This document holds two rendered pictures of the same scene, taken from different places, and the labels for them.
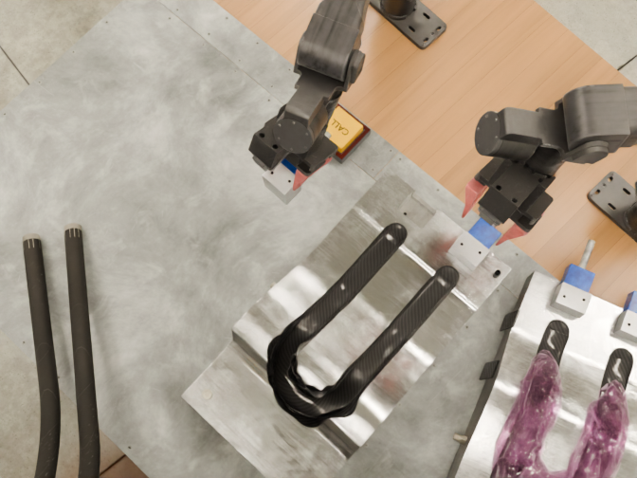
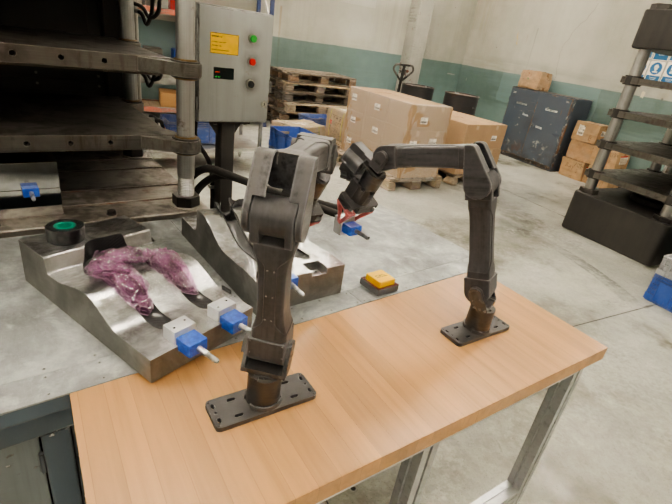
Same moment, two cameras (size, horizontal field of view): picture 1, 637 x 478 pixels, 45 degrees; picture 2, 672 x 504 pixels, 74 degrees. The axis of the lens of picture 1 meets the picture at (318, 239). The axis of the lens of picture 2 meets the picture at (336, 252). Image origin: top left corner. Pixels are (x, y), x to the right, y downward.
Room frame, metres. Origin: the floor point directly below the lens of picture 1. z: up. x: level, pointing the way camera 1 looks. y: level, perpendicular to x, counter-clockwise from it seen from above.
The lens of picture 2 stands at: (0.55, -1.18, 1.43)
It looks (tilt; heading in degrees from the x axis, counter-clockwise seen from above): 25 degrees down; 96
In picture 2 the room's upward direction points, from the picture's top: 9 degrees clockwise
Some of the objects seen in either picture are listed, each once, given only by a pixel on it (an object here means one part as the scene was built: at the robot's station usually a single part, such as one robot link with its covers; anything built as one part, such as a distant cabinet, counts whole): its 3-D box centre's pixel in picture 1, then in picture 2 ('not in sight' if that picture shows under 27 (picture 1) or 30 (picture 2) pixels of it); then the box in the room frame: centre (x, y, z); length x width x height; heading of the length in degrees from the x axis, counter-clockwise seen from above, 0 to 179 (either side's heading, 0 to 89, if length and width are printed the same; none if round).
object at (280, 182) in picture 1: (301, 161); (353, 229); (0.47, 0.02, 0.93); 0.13 x 0.05 x 0.05; 136
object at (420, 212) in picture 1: (416, 212); (314, 272); (0.40, -0.17, 0.87); 0.05 x 0.05 x 0.04; 47
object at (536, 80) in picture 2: not in sight; (535, 80); (2.54, 7.07, 1.26); 0.42 x 0.33 x 0.29; 127
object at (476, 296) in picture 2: not in sight; (482, 295); (0.83, -0.16, 0.90); 0.09 x 0.06 x 0.06; 65
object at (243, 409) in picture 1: (347, 332); (256, 240); (0.20, -0.04, 0.87); 0.50 x 0.26 x 0.14; 137
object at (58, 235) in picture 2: not in sight; (65, 232); (-0.18, -0.32, 0.93); 0.08 x 0.08 x 0.04
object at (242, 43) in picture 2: not in sight; (222, 196); (-0.16, 0.59, 0.74); 0.31 x 0.22 x 1.47; 47
